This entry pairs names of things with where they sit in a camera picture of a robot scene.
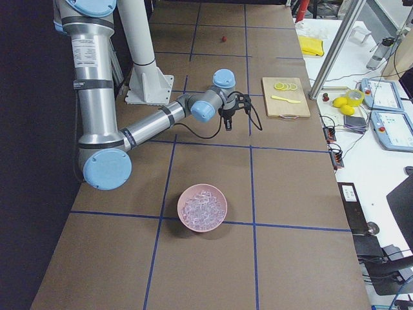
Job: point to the yellow lemon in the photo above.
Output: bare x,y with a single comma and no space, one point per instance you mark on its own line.
340,102
347,110

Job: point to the upper teach pendant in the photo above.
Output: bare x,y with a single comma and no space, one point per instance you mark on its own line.
381,94

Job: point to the wooden cutting board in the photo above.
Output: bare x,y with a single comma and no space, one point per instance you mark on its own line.
282,109

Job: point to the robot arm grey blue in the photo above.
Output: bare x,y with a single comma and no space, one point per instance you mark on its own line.
103,147

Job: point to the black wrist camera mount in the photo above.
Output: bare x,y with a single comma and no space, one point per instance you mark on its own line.
243,102

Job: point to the yellow plastic knife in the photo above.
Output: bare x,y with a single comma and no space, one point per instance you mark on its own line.
293,101

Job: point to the lower teach pendant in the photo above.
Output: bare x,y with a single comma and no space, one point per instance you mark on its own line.
393,130

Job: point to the white pillar with base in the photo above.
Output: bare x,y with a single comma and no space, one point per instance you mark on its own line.
147,85

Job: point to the lemon slices row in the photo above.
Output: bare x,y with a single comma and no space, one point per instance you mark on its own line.
285,86

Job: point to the purple dark notebook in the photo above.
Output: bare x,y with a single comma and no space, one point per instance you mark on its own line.
355,123

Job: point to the pink bowl with ice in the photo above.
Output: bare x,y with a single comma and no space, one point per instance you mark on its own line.
202,208

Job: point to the yellow tape roll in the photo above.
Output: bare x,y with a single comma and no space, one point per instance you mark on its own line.
354,97

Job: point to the aluminium frame post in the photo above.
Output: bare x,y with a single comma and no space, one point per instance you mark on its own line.
354,9

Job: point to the clear plastic bags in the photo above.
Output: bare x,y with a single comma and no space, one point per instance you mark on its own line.
307,29

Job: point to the teach pendant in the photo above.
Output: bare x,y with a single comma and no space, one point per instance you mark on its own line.
393,130
381,94

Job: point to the yellow cloth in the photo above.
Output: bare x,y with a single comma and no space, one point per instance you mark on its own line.
311,46

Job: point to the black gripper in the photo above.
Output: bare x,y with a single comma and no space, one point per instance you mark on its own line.
228,113

